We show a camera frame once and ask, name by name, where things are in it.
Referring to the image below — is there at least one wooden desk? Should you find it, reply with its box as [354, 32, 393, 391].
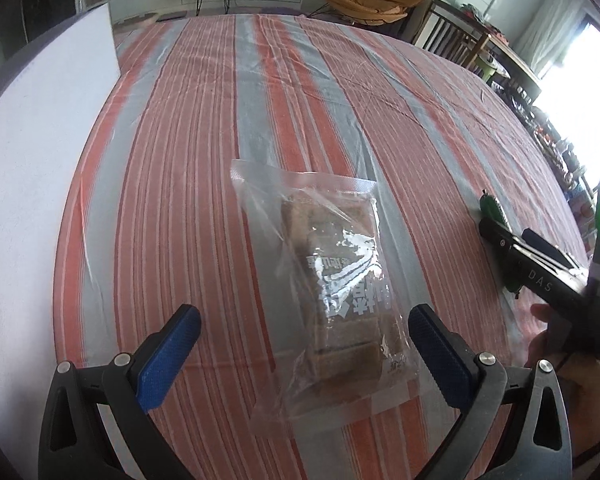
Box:
[480, 35, 543, 103]

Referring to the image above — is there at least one person's right hand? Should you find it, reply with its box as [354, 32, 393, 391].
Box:
[527, 302, 600, 441]

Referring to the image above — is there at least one pile of clothes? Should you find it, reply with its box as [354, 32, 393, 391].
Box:
[460, 2, 511, 43]

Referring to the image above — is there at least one clear packet of brown bars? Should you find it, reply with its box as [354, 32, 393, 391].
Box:
[230, 159, 420, 438]

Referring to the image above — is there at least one white cardboard box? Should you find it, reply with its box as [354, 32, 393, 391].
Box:
[0, 2, 121, 441]

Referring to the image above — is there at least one white curtain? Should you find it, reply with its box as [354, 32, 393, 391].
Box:
[512, 0, 588, 78]

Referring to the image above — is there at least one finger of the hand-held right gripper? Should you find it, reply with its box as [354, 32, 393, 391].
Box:
[478, 220, 593, 321]
[521, 228, 586, 271]

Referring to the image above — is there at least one orange grey striped tablecloth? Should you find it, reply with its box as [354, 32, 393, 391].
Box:
[55, 12, 593, 480]

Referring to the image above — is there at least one dark slatted wooden frame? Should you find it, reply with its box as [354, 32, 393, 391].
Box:
[412, 0, 491, 68]

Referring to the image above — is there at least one green candy roll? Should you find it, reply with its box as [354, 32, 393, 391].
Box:
[479, 189, 523, 297]

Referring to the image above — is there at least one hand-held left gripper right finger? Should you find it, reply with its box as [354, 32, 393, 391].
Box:
[409, 304, 576, 480]

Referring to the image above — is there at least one round beige floor cushion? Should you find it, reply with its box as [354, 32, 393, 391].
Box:
[114, 12, 158, 33]

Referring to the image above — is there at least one black cabinet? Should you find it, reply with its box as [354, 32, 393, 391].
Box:
[17, 0, 78, 43]

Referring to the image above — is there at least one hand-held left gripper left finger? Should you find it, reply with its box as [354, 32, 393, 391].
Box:
[39, 304, 202, 480]

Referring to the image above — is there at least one row of jars and bottles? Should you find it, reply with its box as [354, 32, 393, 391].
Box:
[510, 95, 600, 241]

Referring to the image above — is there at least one large window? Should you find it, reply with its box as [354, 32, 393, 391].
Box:
[532, 15, 600, 201]

